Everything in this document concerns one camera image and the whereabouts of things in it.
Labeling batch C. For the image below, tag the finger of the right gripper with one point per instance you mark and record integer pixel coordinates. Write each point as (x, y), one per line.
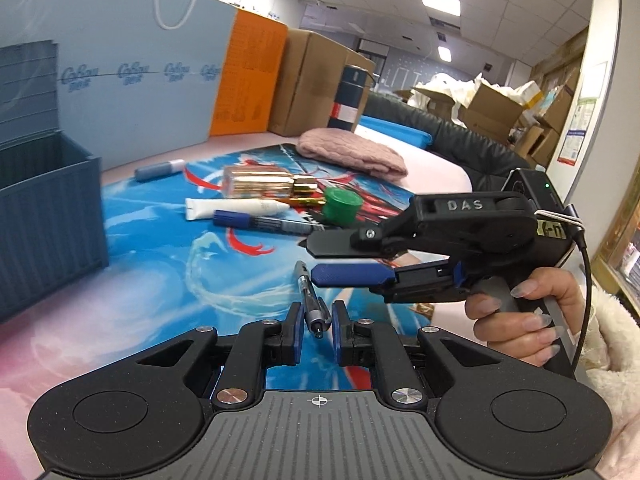
(378, 276)
(387, 239)

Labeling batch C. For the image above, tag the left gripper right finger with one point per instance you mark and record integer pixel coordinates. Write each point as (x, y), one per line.
(377, 347)

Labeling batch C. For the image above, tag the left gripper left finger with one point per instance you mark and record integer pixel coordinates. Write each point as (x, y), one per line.
(243, 359)

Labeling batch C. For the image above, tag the black ballpoint pen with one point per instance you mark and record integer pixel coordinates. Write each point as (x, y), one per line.
(317, 315)

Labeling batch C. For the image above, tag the person's right hand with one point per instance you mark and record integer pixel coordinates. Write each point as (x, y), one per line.
(528, 336)

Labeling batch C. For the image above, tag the green bottle cap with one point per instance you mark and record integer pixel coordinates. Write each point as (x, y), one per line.
(341, 206)

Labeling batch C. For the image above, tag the black leather chair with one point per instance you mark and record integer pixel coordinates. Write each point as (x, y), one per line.
(486, 162)

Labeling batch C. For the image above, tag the gold lipstick tube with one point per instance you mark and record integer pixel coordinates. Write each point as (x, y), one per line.
(305, 192)

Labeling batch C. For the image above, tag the pink knitted cloth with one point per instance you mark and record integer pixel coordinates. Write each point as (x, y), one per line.
(346, 149)

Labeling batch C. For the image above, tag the blue marker pen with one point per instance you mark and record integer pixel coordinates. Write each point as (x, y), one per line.
(239, 220)

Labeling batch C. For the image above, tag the dark striped thermos bottle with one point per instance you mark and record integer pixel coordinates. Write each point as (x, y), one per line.
(349, 93)

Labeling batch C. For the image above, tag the white cream tube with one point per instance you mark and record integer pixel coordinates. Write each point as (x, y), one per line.
(199, 209)

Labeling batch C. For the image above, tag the gold cosmetic box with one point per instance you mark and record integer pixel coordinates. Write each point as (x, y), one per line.
(240, 181)

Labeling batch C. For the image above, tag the brown cardboard box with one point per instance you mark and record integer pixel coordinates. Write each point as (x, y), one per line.
(310, 71)

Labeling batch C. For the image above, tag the grey marker white cap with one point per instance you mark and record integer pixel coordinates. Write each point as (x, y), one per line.
(159, 170)

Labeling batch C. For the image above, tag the orange box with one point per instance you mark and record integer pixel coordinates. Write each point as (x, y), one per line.
(249, 75)

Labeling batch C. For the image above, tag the dark blue storage box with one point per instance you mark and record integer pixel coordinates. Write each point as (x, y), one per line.
(52, 230)

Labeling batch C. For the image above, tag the black camera module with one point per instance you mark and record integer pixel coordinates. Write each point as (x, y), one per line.
(557, 224)

